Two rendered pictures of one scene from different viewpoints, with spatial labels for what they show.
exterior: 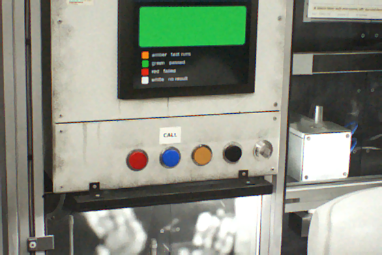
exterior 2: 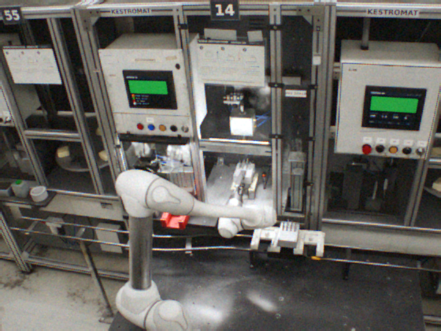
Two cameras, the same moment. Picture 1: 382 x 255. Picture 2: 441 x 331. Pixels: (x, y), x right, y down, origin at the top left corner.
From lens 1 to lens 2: 160 cm
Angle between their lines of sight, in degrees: 40
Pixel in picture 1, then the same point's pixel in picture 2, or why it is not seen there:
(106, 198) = (127, 138)
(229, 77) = (164, 104)
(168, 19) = (138, 84)
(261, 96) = (181, 110)
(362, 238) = (119, 187)
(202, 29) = (150, 88)
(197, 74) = (152, 102)
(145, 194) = (140, 139)
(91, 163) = (126, 125)
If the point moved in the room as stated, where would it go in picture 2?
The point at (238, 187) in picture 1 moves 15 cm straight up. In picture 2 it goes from (172, 141) to (168, 115)
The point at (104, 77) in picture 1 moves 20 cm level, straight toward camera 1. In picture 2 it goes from (124, 100) to (98, 119)
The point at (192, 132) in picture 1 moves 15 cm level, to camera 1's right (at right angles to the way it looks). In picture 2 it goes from (157, 120) to (181, 127)
